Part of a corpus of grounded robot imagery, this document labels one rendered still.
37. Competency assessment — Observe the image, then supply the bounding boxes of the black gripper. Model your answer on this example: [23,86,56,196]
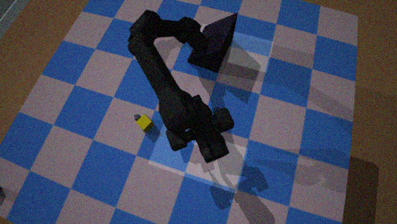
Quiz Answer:
[166,108,234,152]

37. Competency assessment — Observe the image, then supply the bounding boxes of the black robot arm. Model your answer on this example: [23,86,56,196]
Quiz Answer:
[128,10,230,164]

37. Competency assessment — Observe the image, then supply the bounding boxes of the yellow-green block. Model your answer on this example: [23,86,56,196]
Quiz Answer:
[136,114,154,133]

